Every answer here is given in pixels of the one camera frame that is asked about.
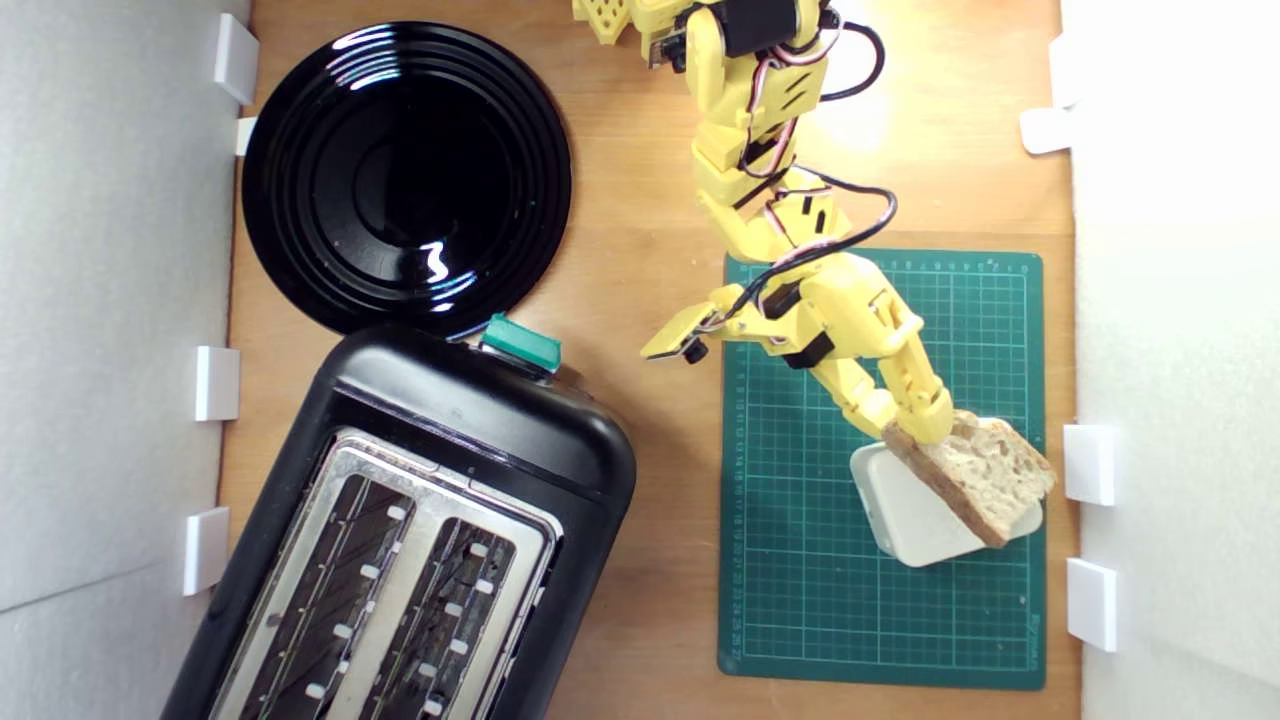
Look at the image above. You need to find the brown bread slice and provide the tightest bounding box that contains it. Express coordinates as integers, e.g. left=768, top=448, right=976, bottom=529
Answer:
left=882, top=408, right=1058, bottom=549

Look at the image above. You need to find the green toaster lever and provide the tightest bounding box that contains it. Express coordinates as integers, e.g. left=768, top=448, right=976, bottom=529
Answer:
left=478, top=313, right=563, bottom=373

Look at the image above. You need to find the black two-slot toaster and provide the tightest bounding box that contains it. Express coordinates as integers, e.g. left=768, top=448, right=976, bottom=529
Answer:
left=160, top=322, right=638, bottom=720

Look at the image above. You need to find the white rounded block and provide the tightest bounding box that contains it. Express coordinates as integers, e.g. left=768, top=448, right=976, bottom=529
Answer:
left=850, top=443, right=1044, bottom=569

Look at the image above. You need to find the green cutting mat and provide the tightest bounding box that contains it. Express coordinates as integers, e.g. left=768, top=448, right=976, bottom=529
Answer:
left=717, top=245, right=1048, bottom=691

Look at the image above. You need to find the black round plate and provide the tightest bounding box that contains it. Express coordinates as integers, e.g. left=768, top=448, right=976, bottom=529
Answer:
left=241, top=20, right=573, bottom=339

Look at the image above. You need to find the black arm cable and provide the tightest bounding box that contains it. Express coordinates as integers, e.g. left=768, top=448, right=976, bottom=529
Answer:
left=720, top=18, right=899, bottom=323

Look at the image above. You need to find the wrist camera on yellow mount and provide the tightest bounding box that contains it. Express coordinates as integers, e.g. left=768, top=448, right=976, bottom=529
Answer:
left=640, top=300, right=723, bottom=365

